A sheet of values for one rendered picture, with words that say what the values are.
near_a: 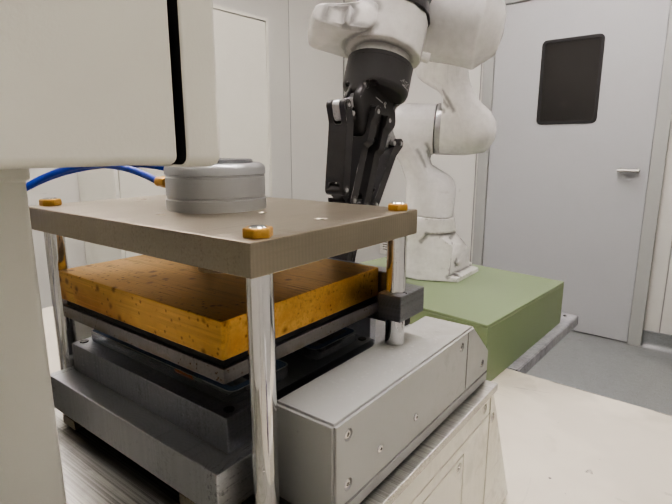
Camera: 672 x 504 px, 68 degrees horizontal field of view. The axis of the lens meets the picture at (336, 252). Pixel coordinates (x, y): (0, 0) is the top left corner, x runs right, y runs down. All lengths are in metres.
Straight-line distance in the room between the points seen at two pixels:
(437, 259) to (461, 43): 0.57
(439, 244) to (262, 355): 0.87
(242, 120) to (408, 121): 1.96
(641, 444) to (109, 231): 0.74
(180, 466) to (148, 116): 0.23
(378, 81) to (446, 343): 0.29
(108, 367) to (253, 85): 2.71
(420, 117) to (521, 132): 2.43
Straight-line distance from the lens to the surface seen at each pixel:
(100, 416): 0.43
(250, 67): 3.07
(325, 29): 0.58
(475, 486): 0.55
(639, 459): 0.82
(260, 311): 0.28
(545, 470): 0.75
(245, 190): 0.38
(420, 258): 1.13
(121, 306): 0.39
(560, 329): 1.26
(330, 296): 0.37
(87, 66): 0.18
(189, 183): 0.38
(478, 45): 0.68
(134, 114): 0.18
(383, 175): 0.58
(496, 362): 0.96
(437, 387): 0.42
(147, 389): 0.39
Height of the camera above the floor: 1.16
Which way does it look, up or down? 12 degrees down
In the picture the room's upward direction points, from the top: straight up
